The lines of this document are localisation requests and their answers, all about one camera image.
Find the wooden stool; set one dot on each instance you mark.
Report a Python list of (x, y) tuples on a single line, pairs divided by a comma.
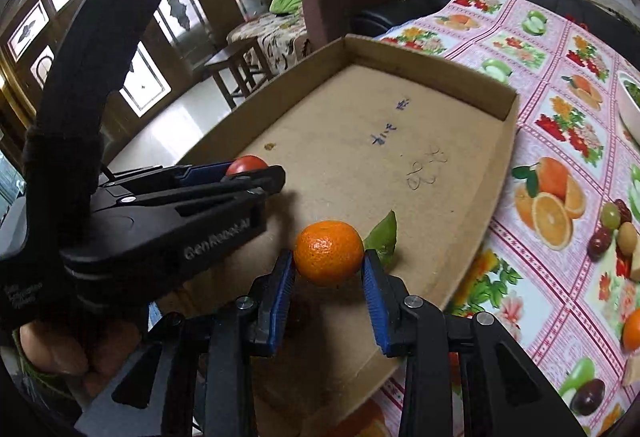
[(225, 59)]

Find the chopped green vegetables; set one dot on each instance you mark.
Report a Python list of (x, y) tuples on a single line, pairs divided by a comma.
[(632, 89)]

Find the shallow cardboard box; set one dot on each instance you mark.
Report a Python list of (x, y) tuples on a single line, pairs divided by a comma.
[(350, 142)]

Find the pale apple piece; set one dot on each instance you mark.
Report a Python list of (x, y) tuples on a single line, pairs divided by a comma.
[(632, 376), (636, 267)]

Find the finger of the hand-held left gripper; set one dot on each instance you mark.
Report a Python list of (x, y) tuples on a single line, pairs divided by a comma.
[(250, 179), (200, 173)]

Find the red cherry tomato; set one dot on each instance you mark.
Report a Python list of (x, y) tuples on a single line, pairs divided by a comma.
[(246, 164)]

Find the patterned seat cloth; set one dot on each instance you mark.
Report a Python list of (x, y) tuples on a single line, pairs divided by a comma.
[(270, 37)]

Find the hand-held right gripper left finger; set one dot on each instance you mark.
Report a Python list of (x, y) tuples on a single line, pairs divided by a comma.
[(280, 302)]

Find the person's left hand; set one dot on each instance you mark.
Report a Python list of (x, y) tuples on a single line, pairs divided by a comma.
[(50, 352)]

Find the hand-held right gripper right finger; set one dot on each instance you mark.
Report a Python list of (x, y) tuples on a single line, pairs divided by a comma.
[(375, 302)]

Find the mandarin orange with green leaf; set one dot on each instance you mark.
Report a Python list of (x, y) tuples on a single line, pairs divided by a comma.
[(327, 252)]

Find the fruit printed pink tablecloth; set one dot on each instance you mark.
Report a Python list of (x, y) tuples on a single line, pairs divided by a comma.
[(525, 67)]

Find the white bowl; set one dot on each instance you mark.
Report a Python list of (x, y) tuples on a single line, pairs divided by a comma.
[(631, 114)]

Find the green grape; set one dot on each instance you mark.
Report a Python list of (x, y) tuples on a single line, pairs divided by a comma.
[(610, 215)]

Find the yellow brown longan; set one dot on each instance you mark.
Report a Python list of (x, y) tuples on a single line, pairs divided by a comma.
[(627, 238)]

